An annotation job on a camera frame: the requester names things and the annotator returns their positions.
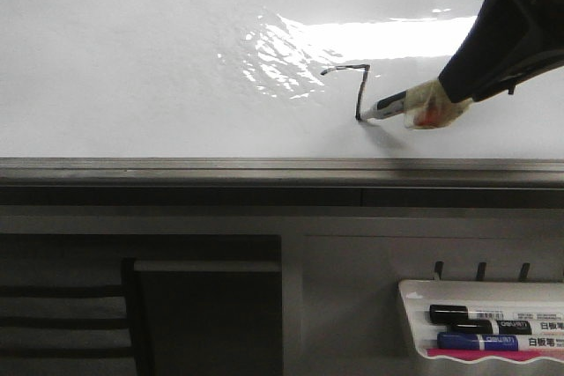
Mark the dark slatted chair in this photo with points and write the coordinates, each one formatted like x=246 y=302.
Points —
x=73 y=317

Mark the black hook left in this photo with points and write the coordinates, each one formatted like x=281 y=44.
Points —
x=438 y=269

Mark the white plastic marker tray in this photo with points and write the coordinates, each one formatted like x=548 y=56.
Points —
x=539 y=303

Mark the black hook middle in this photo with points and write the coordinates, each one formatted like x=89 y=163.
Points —
x=481 y=272

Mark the black hook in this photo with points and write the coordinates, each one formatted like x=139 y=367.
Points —
x=524 y=272
x=481 y=272
x=438 y=269

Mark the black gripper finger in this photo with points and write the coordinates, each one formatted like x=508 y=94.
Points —
x=519 y=66
x=500 y=28

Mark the black capped marker upper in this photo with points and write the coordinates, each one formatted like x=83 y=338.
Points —
x=449 y=313

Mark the dark cabinet box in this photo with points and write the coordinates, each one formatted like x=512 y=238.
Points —
x=214 y=323

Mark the blue capped whiteboard marker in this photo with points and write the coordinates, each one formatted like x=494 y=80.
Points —
x=486 y=342

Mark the black capped marker middle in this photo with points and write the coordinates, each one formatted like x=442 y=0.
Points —
x=508 y=327

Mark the black and white whiteboard marker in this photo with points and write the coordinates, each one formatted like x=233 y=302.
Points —
x=424 y=106

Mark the black hook right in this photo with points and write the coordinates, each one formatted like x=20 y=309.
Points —
x=524 y=272

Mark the black capped marker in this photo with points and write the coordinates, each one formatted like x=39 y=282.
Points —
x=449 y=313
x=508 y=327

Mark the white whiteboard with metal frame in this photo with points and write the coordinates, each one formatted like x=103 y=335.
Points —
x=252 y=102

